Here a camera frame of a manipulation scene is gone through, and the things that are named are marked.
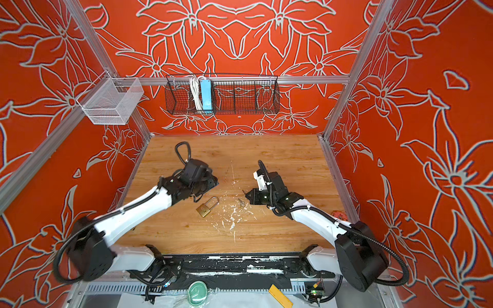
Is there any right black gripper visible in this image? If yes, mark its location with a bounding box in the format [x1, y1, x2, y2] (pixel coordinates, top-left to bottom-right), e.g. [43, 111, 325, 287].
[243, 188, 278, 207]

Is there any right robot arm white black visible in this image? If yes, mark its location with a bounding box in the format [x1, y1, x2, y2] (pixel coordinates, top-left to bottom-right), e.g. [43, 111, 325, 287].
[245, 160, 410, 292]

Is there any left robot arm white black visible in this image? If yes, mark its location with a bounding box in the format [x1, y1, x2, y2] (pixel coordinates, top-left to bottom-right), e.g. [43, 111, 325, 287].
[52, 155, 218, 286]

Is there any large brass padlock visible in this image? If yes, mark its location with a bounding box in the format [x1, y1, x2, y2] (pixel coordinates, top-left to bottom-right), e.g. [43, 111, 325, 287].
[196, 196, 220, 218]

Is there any red round object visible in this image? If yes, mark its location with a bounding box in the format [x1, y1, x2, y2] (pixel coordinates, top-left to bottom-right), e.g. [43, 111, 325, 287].
[331, 210, 348, 221]

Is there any light blue box in basket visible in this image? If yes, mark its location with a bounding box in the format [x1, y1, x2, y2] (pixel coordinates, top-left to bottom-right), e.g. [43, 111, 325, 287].
[200, 79, 213, 113]

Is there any yellow flat block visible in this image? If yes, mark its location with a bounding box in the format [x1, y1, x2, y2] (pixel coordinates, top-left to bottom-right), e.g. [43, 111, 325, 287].
[268, 284, 293, 308]

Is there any green tape roll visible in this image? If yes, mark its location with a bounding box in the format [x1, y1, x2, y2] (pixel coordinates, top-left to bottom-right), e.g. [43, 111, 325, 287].
[187, 281, 209, 307]

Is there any clear plastic bin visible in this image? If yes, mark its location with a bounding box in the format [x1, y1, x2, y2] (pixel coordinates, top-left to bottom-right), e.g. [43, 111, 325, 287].
[78, 78, 144, 125]

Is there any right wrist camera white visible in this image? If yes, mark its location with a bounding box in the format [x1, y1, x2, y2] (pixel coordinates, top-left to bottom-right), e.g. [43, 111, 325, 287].
[254, 169, 270, 191]

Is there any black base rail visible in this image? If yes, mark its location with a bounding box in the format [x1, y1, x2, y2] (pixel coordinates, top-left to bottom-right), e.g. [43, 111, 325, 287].
[130, 253, 336, 290]

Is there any black wire basket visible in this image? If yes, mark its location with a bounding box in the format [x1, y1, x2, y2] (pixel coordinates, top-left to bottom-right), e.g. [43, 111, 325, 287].
[164, 74, 281, 116]

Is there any white cable bundle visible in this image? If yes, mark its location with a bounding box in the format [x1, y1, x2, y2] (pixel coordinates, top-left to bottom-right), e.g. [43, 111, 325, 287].
[189, 76, 204, 112]

